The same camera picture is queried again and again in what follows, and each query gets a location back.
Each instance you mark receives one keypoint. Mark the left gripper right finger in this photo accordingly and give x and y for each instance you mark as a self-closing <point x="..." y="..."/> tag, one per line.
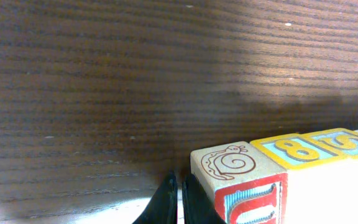
<point x="197" y="207"/>

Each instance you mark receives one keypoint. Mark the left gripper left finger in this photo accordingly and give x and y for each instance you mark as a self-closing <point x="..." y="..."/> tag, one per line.
<point x="162" y="208"/>

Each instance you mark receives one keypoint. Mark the red U block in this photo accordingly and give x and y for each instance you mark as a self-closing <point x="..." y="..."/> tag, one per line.
<point x="244" y="185"/>

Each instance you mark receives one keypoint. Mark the white block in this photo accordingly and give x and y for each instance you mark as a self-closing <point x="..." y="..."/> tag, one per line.
<point x="312" y="168"/>

